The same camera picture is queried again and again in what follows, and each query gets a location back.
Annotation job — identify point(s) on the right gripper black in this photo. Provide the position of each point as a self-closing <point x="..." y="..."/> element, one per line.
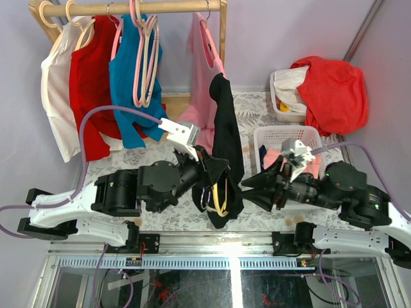
<point x="268" y="187"/>

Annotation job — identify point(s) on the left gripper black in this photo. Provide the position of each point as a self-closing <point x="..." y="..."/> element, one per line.
<point x="210" y="168"/>

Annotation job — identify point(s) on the black t shirt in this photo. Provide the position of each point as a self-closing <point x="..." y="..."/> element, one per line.
<point x="227" y="145"/>

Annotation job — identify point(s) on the yellow hanger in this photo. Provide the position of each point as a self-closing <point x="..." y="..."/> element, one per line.
<point x="220" y="207"/>

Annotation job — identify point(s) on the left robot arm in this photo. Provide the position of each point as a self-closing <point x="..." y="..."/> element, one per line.
<point x="104" y="211"/>

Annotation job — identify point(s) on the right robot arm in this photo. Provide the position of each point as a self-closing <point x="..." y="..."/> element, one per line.
<point x="382" y="229"/>

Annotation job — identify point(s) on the navy blue folded shirt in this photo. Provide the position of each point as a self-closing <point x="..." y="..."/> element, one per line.
<point x="262" y="154"/>

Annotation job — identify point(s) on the salmon pink folded shirt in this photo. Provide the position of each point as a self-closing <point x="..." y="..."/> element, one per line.
<point x="313" y="167"/>

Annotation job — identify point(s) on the pink t shirt on hanger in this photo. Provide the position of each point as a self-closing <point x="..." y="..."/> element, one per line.
<point x="206" y="64"/>

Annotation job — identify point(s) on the blue t shirt on hanger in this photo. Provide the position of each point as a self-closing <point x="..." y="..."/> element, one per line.
<point x="121" y="75"/>

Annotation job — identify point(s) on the beige empty hanger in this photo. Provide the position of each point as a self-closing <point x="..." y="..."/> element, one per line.
<point x="151" y="56"/>

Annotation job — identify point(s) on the pink empty hanger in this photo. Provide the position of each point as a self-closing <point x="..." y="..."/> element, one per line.
<point x="140" y="74"/>

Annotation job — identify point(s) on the red t shirt on hanger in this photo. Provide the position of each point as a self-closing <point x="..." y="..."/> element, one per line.
<point x="89" y="88"/>

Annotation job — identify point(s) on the white t shirt on hanger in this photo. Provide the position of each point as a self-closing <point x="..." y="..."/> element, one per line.
<point x="54" y="89"/>

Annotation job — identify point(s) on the peach hanger far left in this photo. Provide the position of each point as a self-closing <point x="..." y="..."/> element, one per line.
<point x="48" y="22"/>

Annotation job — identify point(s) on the white laundry basket front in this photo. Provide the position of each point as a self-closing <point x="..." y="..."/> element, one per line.
<point x="272" y="137"/>

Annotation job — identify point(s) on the white laundry basket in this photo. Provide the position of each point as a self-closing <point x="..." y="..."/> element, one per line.
<point x="272" y="137"/>
<point x="289" y="117"/>

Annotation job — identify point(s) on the white laundry basket back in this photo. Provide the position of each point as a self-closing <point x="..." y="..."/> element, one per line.
<point x="289" y="117"/>

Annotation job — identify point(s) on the yellow item in back basket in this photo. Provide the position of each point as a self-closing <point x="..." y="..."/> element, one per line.
<point x="283" y="107"/>

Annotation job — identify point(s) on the white cloth in back basket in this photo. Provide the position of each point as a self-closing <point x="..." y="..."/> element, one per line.
<point x="286" y="82"/>

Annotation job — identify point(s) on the red orange cloth on basket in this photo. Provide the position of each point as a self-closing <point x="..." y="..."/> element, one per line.
<point x="334" y="92"/>

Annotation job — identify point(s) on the wooden clothes rack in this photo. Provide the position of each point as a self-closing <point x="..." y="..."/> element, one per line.
<point x="175" y="103"/>

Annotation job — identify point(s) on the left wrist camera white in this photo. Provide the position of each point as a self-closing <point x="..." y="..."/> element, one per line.
<point x="183" y="136"/>

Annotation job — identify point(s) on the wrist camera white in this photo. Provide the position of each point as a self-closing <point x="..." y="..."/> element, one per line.
<point x="183" y="136"/>
<point x="298" y="156"/>

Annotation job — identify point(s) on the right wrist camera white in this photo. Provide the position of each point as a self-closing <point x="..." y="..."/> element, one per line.
<point x="298" y="156"/>

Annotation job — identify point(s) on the aluminium rail frame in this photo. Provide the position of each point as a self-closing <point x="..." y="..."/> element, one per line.
<point x="215" y="250"/>

